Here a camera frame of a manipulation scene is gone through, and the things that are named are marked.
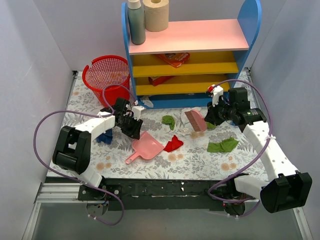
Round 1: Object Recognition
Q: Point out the pink dustpan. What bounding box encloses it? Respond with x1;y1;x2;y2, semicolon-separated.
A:
125;131;165;164

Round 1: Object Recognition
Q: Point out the pink hand brush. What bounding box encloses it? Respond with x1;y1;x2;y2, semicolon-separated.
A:
184;109;207;132

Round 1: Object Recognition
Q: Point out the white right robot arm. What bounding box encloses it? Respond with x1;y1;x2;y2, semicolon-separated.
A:
204;85;313;213

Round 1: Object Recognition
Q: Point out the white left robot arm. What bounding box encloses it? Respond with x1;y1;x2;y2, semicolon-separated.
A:
52;97;145;200

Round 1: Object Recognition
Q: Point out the blue paper scrap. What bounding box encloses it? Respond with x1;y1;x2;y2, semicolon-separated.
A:
96;129;113;145

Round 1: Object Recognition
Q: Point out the white paper under shelf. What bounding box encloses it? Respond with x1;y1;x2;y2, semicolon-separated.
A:
139;95;154;109

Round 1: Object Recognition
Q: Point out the green paper scrap near roll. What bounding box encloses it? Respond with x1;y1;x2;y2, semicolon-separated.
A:
206;122;217;130

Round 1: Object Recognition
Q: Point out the green paper scrap far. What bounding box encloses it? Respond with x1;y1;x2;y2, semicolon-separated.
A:
161;115;176;131

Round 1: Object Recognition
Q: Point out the green paper scrap front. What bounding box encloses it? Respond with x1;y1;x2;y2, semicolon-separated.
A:
207;137;239;153

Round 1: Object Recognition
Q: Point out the red paper scrap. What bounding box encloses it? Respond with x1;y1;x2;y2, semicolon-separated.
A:
163;135;184;153

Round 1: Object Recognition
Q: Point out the red box lower shelf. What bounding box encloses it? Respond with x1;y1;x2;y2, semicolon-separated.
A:
148;76;173;87

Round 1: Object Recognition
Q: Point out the red mesh waste basket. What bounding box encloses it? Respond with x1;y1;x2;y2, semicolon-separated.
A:
82;55;130;107

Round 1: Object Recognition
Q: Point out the blue wooden shelf unit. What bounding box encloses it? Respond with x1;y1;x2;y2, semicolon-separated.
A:
121;0;262;109

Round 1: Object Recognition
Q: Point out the orange snack box upper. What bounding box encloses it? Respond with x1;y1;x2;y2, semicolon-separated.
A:
156;52;190;68

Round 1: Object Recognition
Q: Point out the grey green bottle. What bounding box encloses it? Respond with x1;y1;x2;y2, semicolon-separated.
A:
127;0;146;45

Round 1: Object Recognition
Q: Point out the beige paper roll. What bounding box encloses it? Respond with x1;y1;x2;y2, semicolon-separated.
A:
142;0;169;32

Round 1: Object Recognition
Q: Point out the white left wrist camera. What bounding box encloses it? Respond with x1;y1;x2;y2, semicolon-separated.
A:
131;105;146;120

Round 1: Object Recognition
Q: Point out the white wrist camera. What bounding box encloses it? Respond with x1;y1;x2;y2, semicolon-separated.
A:
206;84;224;107
131;105;146;120

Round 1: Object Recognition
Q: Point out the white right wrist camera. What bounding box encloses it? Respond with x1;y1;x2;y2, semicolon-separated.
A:
206;84;224;107

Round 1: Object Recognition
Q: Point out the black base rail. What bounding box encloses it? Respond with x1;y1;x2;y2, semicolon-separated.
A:
77;178;247;215

